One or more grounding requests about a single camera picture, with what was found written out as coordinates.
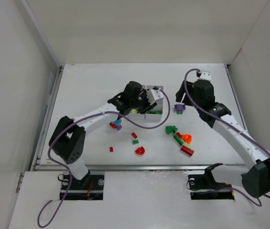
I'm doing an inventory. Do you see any purple lego plate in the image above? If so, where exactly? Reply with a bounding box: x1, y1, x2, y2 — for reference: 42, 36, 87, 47
174, 104, 186, 115

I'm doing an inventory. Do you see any green lego cluster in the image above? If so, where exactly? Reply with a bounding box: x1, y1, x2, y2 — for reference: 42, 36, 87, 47
165, 125, 178, 135

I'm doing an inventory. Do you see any long green lego brick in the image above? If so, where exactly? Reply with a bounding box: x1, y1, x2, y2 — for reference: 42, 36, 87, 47
173, 135, 184, 146

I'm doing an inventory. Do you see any red round lego piece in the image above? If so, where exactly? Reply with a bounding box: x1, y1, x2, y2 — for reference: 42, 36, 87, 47
135, 146, 145, 156

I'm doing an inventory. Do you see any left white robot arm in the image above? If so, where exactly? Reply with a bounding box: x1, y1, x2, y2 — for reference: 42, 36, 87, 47
49, 81, 164, 186

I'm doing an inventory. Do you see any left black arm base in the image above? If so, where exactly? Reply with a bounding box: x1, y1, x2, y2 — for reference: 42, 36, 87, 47
57, 173, 105, 200

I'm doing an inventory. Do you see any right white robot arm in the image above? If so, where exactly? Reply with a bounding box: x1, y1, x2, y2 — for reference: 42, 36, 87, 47
176, 80, 270, 198

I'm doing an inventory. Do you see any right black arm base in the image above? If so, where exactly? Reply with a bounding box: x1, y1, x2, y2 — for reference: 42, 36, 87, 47
187, 163, 235, 200

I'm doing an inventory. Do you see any white divided sorting container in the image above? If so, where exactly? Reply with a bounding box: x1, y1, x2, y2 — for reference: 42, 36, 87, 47
124, 81, 163, 122

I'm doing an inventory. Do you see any cyan lego block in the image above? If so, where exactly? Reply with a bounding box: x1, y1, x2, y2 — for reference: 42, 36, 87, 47
114, 119, 122, 126

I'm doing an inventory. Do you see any red brick under cyan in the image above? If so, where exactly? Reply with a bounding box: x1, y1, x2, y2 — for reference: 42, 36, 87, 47
109, 122, 117, 129

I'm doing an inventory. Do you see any orange lego piece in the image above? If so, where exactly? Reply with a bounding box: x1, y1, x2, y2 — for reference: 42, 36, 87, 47
182, 134, 192, 144

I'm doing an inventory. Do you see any pale lime lego brick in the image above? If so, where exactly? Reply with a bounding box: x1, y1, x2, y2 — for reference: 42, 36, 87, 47
183, 142, 191, 148

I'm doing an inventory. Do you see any small green lego piece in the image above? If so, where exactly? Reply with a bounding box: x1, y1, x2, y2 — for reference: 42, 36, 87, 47
132, 140, 139, 145

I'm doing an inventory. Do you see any large red lego brick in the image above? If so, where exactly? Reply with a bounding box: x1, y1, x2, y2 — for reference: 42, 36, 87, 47
180, 146, 194, 156

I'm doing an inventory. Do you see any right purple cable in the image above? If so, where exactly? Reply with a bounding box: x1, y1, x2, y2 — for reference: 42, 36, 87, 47
184, 68, 270, 207

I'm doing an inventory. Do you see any purple cable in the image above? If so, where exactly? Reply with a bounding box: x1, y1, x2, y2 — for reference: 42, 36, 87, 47
37, 88, 170, 227
184, 68, 270, 207

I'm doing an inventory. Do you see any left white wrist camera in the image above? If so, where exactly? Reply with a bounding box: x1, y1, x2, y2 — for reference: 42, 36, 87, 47
146, 89, 164, 104

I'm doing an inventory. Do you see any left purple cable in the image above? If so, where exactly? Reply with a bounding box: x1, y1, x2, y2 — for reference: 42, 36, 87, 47
37, 88, 170, 227

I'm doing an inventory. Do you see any metal rail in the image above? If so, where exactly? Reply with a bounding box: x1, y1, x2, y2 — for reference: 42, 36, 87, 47
34, 63, 246, 171

